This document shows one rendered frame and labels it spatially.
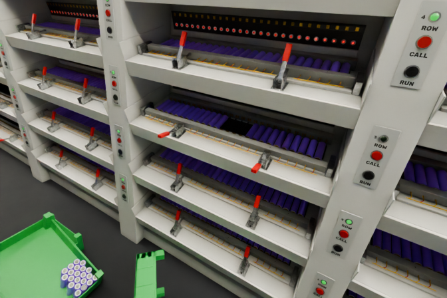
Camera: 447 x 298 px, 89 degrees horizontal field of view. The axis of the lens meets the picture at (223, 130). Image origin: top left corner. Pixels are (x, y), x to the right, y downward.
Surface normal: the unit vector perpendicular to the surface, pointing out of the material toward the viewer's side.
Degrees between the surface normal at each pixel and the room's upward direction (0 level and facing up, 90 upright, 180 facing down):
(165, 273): 0
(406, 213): 17
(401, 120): 90
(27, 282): 22
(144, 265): 0
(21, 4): 90
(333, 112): 107
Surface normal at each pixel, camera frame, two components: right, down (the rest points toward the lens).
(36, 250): 0.43, -0.74
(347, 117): -0.48, 0.55
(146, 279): 0.10, -0.91
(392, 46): -0.47, 0.30
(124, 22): 0.87, 0.27
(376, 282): -0.04, -0.79
